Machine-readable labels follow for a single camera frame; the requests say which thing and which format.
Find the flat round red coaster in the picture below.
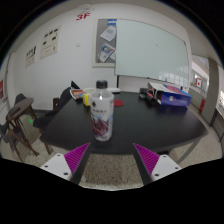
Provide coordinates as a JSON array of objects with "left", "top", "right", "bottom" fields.
[{"left": 113, "top": 99, "right": 125, "bottom": 108}]

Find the large white wall poster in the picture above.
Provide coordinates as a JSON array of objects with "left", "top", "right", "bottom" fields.
[{"left": 39, "top": 25, "right": 63, "bottom": 61}]

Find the red and white flag sign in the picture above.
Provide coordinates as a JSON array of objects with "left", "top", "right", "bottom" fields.
[{"left": 194, "top": 77, "right": 204, "bottom": 89}]

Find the red wall poster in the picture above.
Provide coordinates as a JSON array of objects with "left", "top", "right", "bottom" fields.
[{"left": 0, "top": 79, "right": 5, "bottom": 101}]

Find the colourful printed book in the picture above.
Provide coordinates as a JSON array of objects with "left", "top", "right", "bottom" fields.
[{"left": 69, "top": 88, "right": 85, "bottom": 101}]

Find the black and red device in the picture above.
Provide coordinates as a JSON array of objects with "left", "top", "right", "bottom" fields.
[{"left": 138, "top": 87, "right": 158, "bottom": 102}]

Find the grey framed notice board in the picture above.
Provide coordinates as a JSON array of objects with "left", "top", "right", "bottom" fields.
[{"left": 91, "top": 17, "right": 118, "bottom": 69}]

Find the brown wooden chair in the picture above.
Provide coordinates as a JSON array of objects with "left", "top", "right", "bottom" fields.
[{"left": 52, "top": 97, "right": 61, "bottom": 111}]

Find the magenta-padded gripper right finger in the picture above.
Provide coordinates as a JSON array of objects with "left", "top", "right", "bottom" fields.
[{"left": 133, "top": 143, "right": 183, "bottom": 186}]

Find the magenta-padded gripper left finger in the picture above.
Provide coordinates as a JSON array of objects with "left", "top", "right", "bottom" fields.
[{"left": 39, "top": 142, "right": 93, "bottom": 185}]

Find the red floor number sign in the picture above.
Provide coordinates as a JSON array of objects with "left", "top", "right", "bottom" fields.
[{"left": 75, "top": 12, "right": 92, "bottom": 22}]

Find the large glass whiteboard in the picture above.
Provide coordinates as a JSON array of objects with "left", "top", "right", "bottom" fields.
[{"left": 114, "top": 18, "right": 190, "bottom": 89}]

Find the small white wall poster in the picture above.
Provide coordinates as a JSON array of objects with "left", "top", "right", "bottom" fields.
[{"left": 24, "top": 45, "right": 37, "bottom": 69}]

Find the blue and white carton box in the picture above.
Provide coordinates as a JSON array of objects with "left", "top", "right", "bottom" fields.
[{"left": 147, "top": 81, "right": 193, "bottom": 108}]

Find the dark padded chair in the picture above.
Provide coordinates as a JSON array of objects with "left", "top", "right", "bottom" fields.
[{"left": 14, "top": 93, "right": 28, "bottom": 105}]

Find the clear black-capped drink bottle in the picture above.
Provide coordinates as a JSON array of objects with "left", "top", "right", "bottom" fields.
[{"left": 89, "top": 79, "right": 115, "bottom": 142}]

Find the round brown side table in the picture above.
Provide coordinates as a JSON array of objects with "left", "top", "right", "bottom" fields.
[{"left": 6, "top": 97, "right": 41, "bottom": 158}]

